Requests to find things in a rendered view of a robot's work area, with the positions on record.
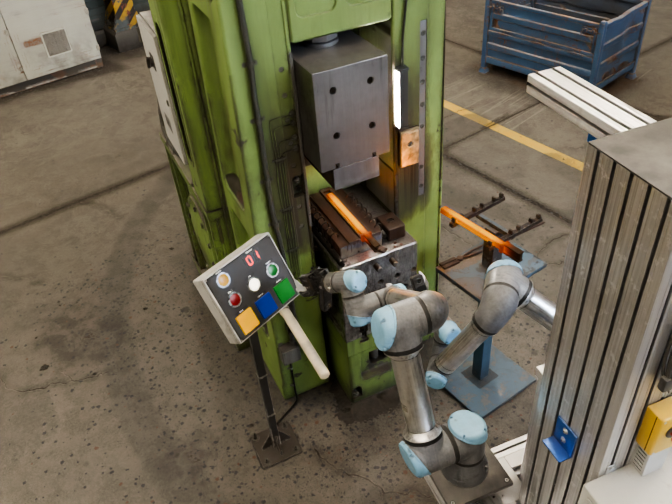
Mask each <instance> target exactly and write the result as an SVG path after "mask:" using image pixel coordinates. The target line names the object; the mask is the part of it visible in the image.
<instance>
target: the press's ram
mask: <svg viewBox="0 0 672 504"><path fill-rule="evenodd" d="M337 34H338V42H337V43H336V44H335V45H333V46H330V47H326V48H320V49H312V48H306V47H304V46H302V45H301V42H299V43H290V48H291V52H292V56H293V65H294V73H295V82H296V90H297V99H298V108H299V116H300V125H301V133H302V142H303V150H304V155H305V156H306V157H307V158H308V159H309V160H310V161H311V162H312V163H313V164H314V166H315V167H316V168H317V169H318V170H319V171H320V172H321V173H324V172H327V171H330V170H333V169H336V165H335V164H337V165H338V166H339V167H343V166H346V165H349V164H352V163H355V162H358V161H362V160H365V159H368V158H371V157H372V153H374V154H375V155H376V156H377V155H380V154H384V153H387V152H389V151H390V144H389V99H388V55H387V54H386V53H385V52H383V51H382V50H380V49H378V48H377V47H375V46H374V45H372V44H371V43H369V42H368V41H366V40H365V39H363V38H362V37H360V36H359V35H357V34H356V33H354V32H353V31H351V30H347V31H343V32H339V33H337Z"/></svg>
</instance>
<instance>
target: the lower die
mask: <svg viewBox="0 0 672 504"><path fill-rule="evenodd" d="M326 190H330V191H331V192H332V193H333V194H334V195H335V196H336V197H337V198H338V199H339V200H340V201H341V203H342V204H343V205H344V206H345V207H346V208H347V209H348V210H349V211H350V212H351V214H352V215H353V216H354V217H355V218H356V219H357V220H358V221H359V222H360V223H361V225H362V226H363V227H364V228H365V229H366V230H367V231H368V232H369V231H371V232H372V236H373V237H374V238H375V239H376V241H377V242H378V243H379V244H380V245H382V232H381V230H380V229H379V228H378V227H377V226H376V227H375V228H374V225H375V224H374V222H373V221H372V220H371V222H370V223H369V220H370V218H369V217H368V216H367V215H366V217H365V218H364V215H365V213H364V212H363V211H362V210H361V213H360V212H359V211H360V207H359V206H358V205H357V206H356V208H355V205H356V203H355V202H354V201H353V200H352V203H350V201H351V198H350V197H349V196H347V198H346V195H347V194H346V193H345V191H344V190H343V189H342V188H341V189H338V190H334V189H333V188H330V187H327V188H324V189H321V190H319V192H318V193H314V194H311V195H309V202H312V204H313V206H311V203H310V208H311V207H316V209H317V211H315V208H312V209H311V219H312V222H313V214H314V213H315V212H320V213H321V216H319V213H316V214H315V215H314V218H315V225H316V227H317V228H318V226H317V219H318V218H319V217H324V218H325V221H324V219H323V218H320V219H319V221H318V222H319V230H320V232H321V233H322V229H321V225H322V224H323V223H324V222H328V223H329V227H332V228H333V229H334V232H333V231H332V229H329V230H328V231H327V235H328V241H329V243H330V245H331V241H330V236H331V234H332V233H338V236H339V237H338V238H337V234H334V235H332V246H333V248H334V249H335V251H336V252H337V253H338V254H339V256H340V257H341V258H342V259H345V258H348V257H350V256H353V255H356V254H359V253H361V252H364V251H367V250H369V249H371V248H370V247H369V245H368V244H367V243H366V242H365V241H364V242H362V241H361V234H360V233H359V232H358V231H357V230H356V229H355V227H354V226H353V225H352V224H351V223H350V222H349V221H348V220H347V218H346V217H345V216H344V215H343V214H342V213H341V212H340V211H339V209H338V208H337V207H336V206H335V205H334V204H333V203H332V202H331V200H330V199H329V198H328V197H327V196H326V195H325V194H324V192H323V191H326ZM313 223H314V222H313ZM329 227H328V224H327V223H325V224H324V225H323V234H324V237H325V238H326V229H327V228H329ZM358 251H360V252H359V253H358Z"/></svg>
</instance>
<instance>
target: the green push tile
mask: <svg viewBox="0 0 672 504"><path fill-rule="evenodd" d="M273 290H274V291H275V293H276V295H277V297H278V298H279V300H280V302H281V304H284V303H285V302H286V301H287V300H288V299H290V298H291V297H292V296H293V295H294V294H295V291H294V289H293V287H292V286H291V284H290V282H289V280H288V279H287V278H284V279H283V280H282V281H281V282H279V283H278V284H277V285H276V286H275V287H273Z"/></svg>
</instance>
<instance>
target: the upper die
mask: <svg viewBox="0 0 672 504"><path fill-rule="evenodd" d="M304 157H305V158H306V159H307V160H308V161H309V162H310V164H311V165H312V166H313V167H314V168H315V169H316V170H317V171H318V172H319V173H320V174H321V176H322V177H323V178H324V179H325V180H326V181H327V182H328V183H329V184H330V185H331V186H332V188H333V189H334V190H338V189H341V188H344V187H347V186H350V185H353V184H356V183H359V182H362V181H365V180H368V179H371V178H374V177H377V176H379V155H377V156H376V155H375V154H374V153H372V157H371V158H368V159H365V160H362V161H358V162H355V163H352V164H349V165H346V166H343V167H339V166H338V165H337V164H335V165H336V169H333V170H330V171H327V172H324V173H321V172H320V171H319V170H318V169H317V168H316V167H315V166H314V164H313V163H312V162H311V161H310V160H309V159H308V158H307V157H306V156H305V155H304Z"/></svg>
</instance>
